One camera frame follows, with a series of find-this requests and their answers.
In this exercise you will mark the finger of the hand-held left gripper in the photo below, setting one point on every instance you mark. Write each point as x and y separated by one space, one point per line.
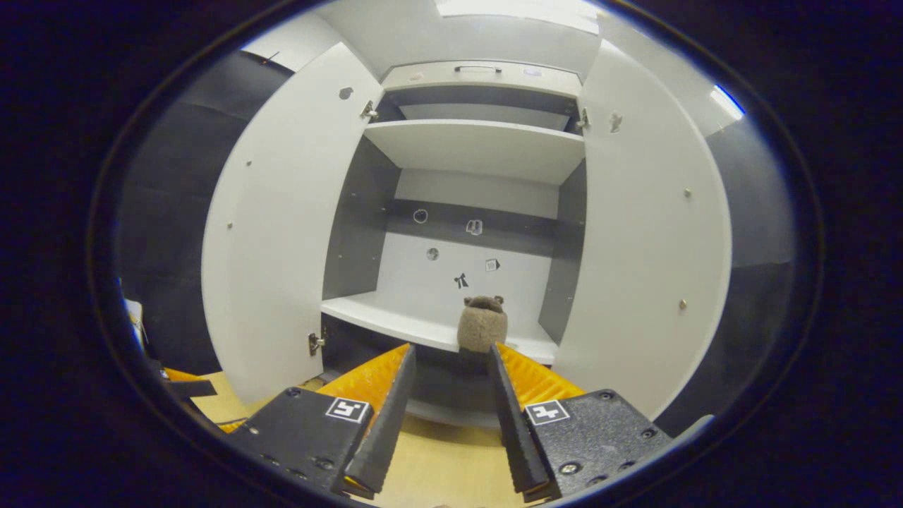
234 425
190 388

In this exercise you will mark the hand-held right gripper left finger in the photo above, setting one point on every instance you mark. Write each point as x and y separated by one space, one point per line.
384 423

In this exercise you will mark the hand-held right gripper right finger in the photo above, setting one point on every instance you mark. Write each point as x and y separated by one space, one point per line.
515 430

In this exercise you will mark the brown fuzzy shoe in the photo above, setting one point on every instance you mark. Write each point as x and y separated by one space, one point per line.
482 326

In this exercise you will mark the white cabinet door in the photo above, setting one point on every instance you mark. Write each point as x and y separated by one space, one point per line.
282 233
642 247

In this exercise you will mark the white and grey shoe cabinet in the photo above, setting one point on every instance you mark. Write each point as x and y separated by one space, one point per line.
465 212

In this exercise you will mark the metal door hinge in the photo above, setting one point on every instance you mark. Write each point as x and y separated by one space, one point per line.
583 118
368 110
315 343

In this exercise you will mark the small ceiling light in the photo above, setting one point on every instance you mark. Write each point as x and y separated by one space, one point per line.
726 102

